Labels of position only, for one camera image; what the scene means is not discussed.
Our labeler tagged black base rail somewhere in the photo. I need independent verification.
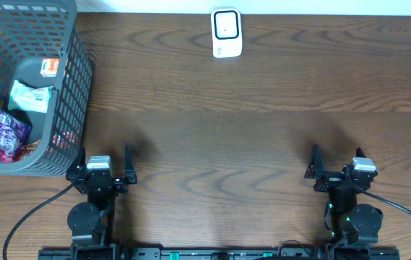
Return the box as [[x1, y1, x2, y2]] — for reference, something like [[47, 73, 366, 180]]
[[38, 246, 401, 260]]

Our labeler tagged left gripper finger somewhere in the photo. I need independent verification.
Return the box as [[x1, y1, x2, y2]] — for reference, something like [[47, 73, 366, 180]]
[[70, 146, 86, 170], [124, 146, 135, 177]]

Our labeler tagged grey plastic mesh basket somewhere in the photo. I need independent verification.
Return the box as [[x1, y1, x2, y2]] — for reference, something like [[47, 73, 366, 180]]
[[0, 0, 92, 177]]

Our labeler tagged white barcode scanner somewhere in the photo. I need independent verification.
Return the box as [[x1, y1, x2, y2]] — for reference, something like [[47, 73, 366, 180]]
[[210, 8, 243, 59]]

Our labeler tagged orange juice carton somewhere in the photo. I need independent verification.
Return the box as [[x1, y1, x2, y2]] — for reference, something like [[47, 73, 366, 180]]
[[40, 58, 60, 77]]

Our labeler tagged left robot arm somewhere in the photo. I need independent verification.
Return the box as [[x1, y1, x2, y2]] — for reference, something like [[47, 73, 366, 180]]
[[66, 147, 137, 259]]

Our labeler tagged teal snack wrapper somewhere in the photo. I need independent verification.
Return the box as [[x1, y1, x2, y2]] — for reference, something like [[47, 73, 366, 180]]
[[8, 80, 53, 113]]

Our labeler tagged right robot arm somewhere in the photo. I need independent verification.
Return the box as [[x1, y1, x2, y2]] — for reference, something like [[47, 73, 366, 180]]
[[304, 145, 383, 259]]

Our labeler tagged orange chocolate bar wrapper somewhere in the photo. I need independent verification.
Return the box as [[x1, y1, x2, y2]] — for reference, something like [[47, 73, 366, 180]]
[[14, 139, 41, 162]]

